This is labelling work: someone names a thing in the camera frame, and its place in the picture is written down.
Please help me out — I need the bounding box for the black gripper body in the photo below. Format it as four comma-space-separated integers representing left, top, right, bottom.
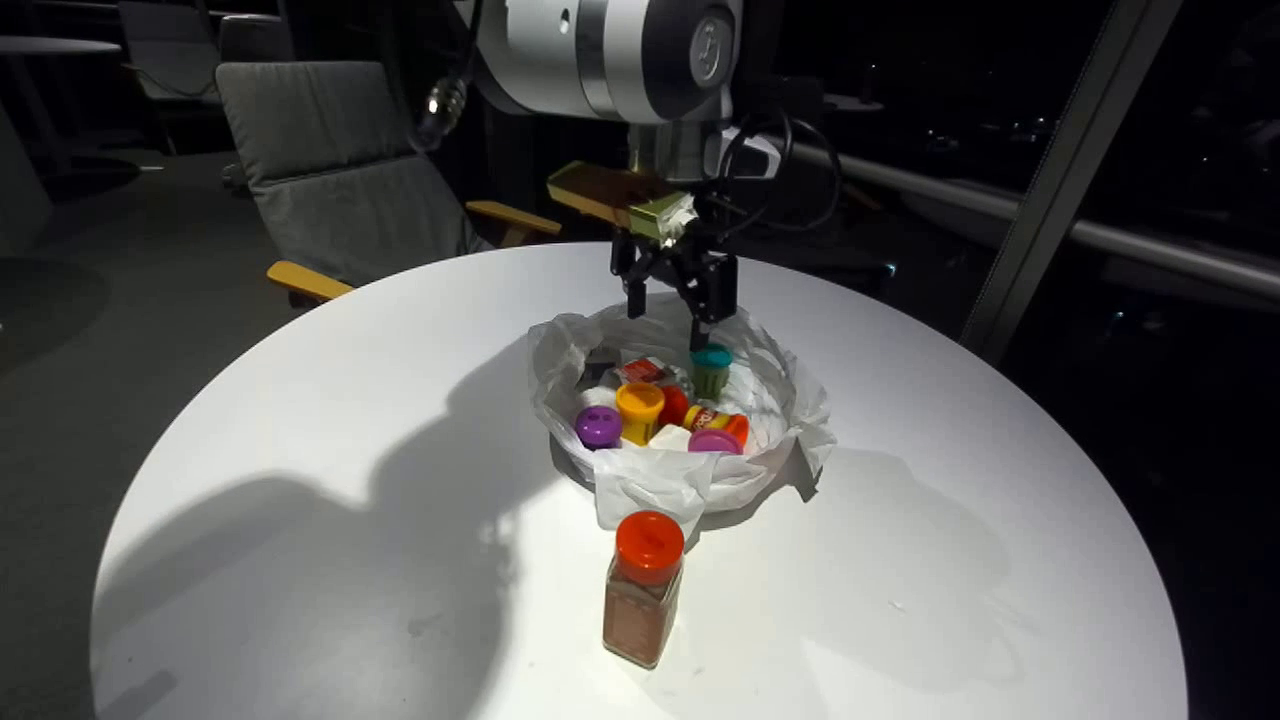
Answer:
609, 228, 744, 286

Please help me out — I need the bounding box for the spice jar with red lid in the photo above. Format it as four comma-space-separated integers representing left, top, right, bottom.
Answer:
602, 507, 687, 674

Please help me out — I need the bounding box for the white box with red label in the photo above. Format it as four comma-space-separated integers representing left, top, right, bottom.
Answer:
617, 352, 673, 390

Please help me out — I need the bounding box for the purple lid container with holes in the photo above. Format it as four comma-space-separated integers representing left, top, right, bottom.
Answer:
573, 403, 628, 450

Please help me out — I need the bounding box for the white plastic bag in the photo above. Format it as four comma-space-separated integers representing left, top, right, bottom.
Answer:
527, 290, 842, 532

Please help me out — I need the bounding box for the grey chair with wooden armrests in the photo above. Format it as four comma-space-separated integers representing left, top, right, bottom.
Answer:
214, 56, 566, 309

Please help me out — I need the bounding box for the grey background chair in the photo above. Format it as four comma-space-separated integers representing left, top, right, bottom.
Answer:
116, 0, 227, 109

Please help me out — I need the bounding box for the yellowish wrist camera block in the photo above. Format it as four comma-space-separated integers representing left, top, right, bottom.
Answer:
546, 158, 699, 249

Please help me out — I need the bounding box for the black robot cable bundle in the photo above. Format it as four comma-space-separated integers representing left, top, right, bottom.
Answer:
711, 113, 852, 242

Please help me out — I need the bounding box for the vertical window post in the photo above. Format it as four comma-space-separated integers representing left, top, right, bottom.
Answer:
962, 0, 1190, 360

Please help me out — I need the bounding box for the horizontal metal rail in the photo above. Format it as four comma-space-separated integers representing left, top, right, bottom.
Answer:
781, 135, 1280, 303

